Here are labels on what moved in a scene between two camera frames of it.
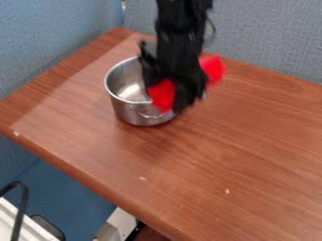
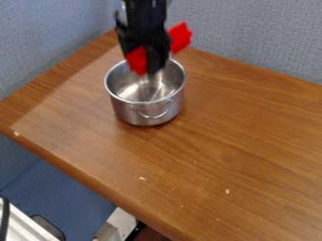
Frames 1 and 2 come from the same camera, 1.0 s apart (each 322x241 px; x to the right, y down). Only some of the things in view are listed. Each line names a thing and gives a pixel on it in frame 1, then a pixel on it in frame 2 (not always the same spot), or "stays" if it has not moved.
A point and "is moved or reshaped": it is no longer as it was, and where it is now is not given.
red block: [161, 90] is moved or reshaped
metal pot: [127, 89] stays
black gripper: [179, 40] -> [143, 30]
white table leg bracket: [117, 227] stays
